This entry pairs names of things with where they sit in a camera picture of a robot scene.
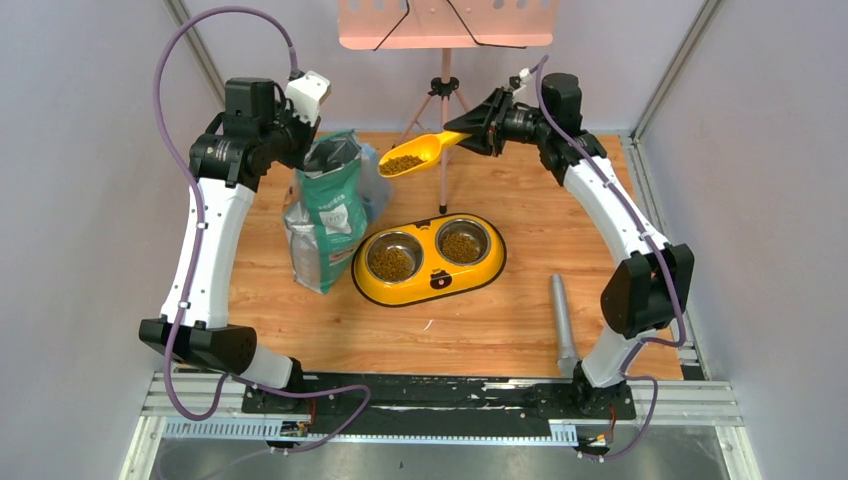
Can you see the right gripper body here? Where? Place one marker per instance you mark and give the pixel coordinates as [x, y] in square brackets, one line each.
[515, 125]

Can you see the slotted cable duct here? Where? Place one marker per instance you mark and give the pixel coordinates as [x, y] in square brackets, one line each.
[522, 432]

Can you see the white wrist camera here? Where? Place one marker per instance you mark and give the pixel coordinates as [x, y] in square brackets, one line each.
[517, 83]
[307, 94]

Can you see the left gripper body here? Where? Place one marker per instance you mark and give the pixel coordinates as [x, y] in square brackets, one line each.
[303, 137]

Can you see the brown kibble in bowls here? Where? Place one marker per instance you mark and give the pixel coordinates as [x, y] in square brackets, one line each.
[396, 256]

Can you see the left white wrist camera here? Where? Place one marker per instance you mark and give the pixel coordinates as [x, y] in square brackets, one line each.
[307, 94]

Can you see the grey metal tube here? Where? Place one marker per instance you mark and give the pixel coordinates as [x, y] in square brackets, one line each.
[567, 355]

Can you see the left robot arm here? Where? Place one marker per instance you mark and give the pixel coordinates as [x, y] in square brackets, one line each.
[262, 124]

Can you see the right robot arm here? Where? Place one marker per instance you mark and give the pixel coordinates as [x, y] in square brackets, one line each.
[645, 298]

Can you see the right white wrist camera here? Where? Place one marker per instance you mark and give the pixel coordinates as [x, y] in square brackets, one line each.
[517, 83]

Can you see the yellow double pet bowl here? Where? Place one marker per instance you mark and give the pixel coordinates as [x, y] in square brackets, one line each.
[437, 278]

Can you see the pink music stand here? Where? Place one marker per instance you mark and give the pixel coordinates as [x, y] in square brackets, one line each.
[444, 26]

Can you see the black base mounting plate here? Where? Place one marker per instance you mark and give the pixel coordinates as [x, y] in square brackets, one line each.
[398, 400]

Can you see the blue wrapped package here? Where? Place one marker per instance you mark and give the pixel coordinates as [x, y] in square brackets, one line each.
[375, 191]

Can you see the green pet food bag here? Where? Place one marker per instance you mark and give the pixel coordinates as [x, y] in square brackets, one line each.
[326, 222]

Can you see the yellow plastic scoop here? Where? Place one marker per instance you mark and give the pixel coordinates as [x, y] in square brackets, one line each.
[420, 154]

